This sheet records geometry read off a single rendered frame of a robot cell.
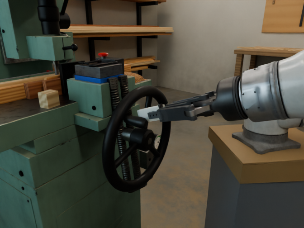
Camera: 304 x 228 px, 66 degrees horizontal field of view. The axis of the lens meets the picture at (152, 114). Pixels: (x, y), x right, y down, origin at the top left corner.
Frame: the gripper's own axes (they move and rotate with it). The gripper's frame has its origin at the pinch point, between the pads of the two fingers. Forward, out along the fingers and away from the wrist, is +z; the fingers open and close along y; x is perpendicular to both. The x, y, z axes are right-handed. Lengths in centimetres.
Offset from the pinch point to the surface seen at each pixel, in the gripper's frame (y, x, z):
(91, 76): -0.9, -12.4, 16.2
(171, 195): -78, 74, 66
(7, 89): 10.8, -15.8, 36.8
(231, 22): -337, -53, 70
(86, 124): 2.4, -0.8, 20.5
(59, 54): -3.7, -22.1, 30.3
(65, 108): 4.6, -6.5, 23.7
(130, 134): -3.6, 5.1, 11.9
